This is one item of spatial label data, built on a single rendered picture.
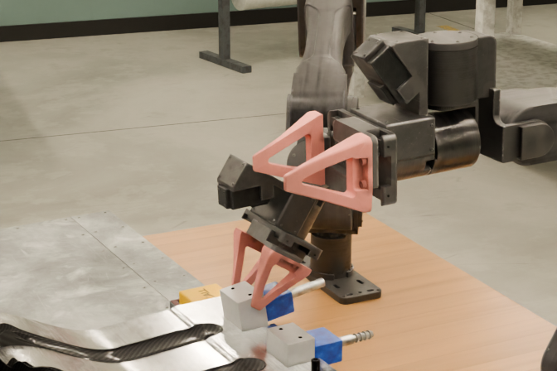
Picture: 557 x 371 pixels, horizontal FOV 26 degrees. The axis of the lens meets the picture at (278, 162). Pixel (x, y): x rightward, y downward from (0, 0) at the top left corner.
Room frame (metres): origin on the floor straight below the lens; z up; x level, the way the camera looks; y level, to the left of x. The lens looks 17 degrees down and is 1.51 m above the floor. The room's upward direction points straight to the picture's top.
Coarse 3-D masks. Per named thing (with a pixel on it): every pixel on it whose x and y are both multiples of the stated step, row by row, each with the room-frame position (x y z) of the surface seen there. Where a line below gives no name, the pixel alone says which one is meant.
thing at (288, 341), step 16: (272, 336) 1.26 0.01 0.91; (288, 336) 1.25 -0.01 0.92; (304, 336) 1.25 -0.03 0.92; (320, 336) 1.28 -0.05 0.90; (336, 336) 1.28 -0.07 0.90; (352, 336) 1.30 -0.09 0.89; (368, 336) 1.31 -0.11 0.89; (272, 352) 1.26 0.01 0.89; (288, 352) 1.23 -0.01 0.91; (304, 352) 1.24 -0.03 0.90; (320, 352) 1.26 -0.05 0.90; (336, 352) 1.27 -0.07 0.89
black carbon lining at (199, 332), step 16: (0, 336) 1.19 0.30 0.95; (16, 336) 1.20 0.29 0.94; (32, 336) 1.24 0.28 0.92; (160, 336) 1.32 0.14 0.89; (176, 336) 1.32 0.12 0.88; (192, 336) 1.33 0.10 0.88; (208, 336) 1.31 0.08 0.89; (64, 352) 1.24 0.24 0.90; (80, 352) 1.26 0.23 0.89; (96, 352) 1.28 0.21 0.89; (112, 352) 1.29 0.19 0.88; (128, 352) 1.29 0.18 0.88; (144, 352) 1.29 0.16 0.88; (160, 352) 1.28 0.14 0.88; (0, 368) 1.12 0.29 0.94; (16, 368) 1.12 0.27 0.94; (32, 368) 1.13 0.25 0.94; (48, 368) 1.14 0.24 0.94; (224, 368) 1.24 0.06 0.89; (240, 368) 1.24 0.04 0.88; (256, 368) 1.23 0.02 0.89
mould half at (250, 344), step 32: (0, 320) 1.26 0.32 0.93; (32, 320) 1.30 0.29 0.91; (128, 320) 1.37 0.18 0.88; (160, 320) 1.36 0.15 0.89; (192, 320) 1.35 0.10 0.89; (224, 320) 1.35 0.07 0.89; (0, 352) 1.18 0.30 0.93; (32, 352) 1.19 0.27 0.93; (192, 352) 1.27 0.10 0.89; (224, 352) 1.27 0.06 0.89; (256, 352) 1.27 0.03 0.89
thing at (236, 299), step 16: (224, 288) 1.37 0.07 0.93; (240, 288) 1.36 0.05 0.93; (272, 288) 1.38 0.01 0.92; (304, 288) 1.39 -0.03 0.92; (224, 304) 1.36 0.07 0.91; (240, 304) 1.33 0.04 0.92; (272, 304) 1.35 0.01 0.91; (288, 304) 1.36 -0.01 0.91; (240, 320) 1.32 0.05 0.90; (256, 320) 1.33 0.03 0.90
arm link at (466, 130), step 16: (432, 112) 1.08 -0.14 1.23; (448, 112) 1.08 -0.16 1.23; (464, 112) 1.08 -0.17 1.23; (448, 128) 1.06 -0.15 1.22; (464, 128) 1.06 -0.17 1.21; (448, 144) 1.05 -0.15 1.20; (464, 144) 1.06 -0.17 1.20; (480, 144) 1.06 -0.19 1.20; (432, 160) 1.05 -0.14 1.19; (448, 160) 1.05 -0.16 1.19; (464, 160) 1.06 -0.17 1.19
